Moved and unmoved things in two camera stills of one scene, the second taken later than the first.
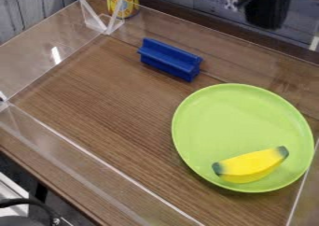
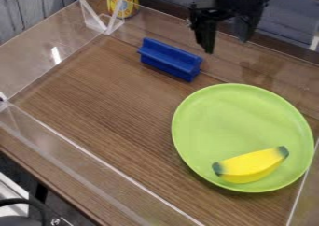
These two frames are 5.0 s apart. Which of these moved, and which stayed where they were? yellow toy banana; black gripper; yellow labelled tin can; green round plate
Moved: black gripper
Stayed: green round plate; yellow labelled tin can; yellow toy banana
